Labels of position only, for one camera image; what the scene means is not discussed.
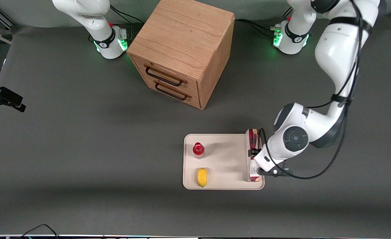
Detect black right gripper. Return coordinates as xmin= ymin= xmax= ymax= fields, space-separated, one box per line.
xmin=0 ymin=82 xmax=27 ymax=113

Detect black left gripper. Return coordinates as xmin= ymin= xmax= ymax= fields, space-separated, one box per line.
xmin=247 ymin=146 xmax=292 ymax=178

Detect thin black table-edge cable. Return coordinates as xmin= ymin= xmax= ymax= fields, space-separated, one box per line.
xmin=16 ymin=224 xmax=60 ymax=239

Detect black right base cables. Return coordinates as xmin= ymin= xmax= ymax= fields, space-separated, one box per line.
xmin=109 ymin=5 xmax=144 ymax=26

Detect yellow lemon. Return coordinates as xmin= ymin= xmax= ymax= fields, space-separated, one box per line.
xmin=197 ymin=168 xmax=207 ymax=188

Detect small red capped bottle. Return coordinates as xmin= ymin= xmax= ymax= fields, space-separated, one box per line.
xmin=193 ymin=142 xmax=205 ymax=159

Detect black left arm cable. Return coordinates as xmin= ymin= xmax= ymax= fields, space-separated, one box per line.
xmin=257 ymin=0 xmax=365 ymax=180

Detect oak wooden drawer cabinet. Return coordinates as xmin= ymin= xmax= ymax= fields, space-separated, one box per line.
xmin=126 ymin=0 xmax=235 ymax=110

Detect red cookie box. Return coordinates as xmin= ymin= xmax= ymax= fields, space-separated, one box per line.
xmin=245 ymin=128 xmax=261 ymax=183

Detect black base cables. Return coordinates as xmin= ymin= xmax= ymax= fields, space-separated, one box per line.
xmin=109 ymin=5 xmax=144 ymax=26
xmin=234 ymin=10 xmax=294 ymax=38

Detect beige rectangular tray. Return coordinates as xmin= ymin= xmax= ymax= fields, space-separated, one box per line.
xmin=183 ymin=134 xmax=265 ymax=190

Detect black left base cables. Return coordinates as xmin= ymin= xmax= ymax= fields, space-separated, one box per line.
xmin=234 ymin=10 xmax=294 ymax=38

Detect wide black drawer handle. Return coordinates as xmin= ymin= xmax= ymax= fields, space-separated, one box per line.
xmin=145 ymin=65 xmax=185 ymax=87

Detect short black drawer handle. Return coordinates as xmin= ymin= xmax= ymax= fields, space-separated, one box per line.
xmin=154 ymin=82 xmax=189 ymax=101

